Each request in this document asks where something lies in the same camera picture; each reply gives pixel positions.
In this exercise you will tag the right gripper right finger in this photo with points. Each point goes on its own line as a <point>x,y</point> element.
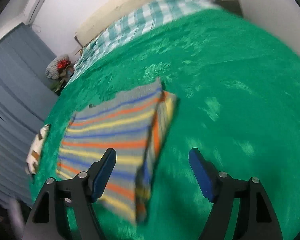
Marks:
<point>256,217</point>

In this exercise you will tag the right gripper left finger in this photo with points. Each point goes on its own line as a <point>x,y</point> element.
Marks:
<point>48,218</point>

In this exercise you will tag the striped knit sweater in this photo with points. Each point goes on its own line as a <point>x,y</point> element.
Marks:
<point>134,124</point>

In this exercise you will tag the white patterned cloth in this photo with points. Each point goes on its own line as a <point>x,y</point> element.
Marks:
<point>34,154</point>

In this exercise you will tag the blue grey curtain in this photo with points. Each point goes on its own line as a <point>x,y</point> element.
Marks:
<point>25,102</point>

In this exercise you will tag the green plush blanket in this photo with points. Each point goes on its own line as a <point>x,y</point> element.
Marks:
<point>239,104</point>

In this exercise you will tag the clutter pile with red item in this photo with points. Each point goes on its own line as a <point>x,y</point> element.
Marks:
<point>60,70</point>

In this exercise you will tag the dark bedside object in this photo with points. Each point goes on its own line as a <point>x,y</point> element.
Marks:
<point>232,6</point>

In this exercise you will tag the white air conditioner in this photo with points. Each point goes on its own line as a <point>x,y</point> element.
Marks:
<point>31,10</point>

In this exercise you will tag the teal checkered bed sheet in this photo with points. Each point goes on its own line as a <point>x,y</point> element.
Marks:
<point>138,22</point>

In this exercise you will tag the cream headboard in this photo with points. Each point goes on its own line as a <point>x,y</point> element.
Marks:
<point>103,17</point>

